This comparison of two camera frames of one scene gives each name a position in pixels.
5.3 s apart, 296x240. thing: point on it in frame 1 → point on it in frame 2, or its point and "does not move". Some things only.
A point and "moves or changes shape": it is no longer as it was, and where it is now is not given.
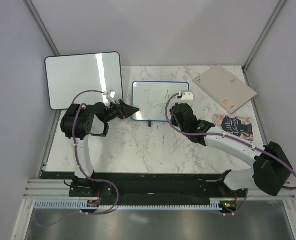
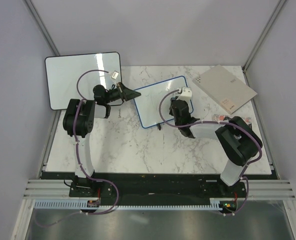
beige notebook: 226,89 does not move
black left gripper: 125,110 → 126,93
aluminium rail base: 140,186 does not move
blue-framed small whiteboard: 151,97 moves or changes shape
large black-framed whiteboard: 83,79 does not move
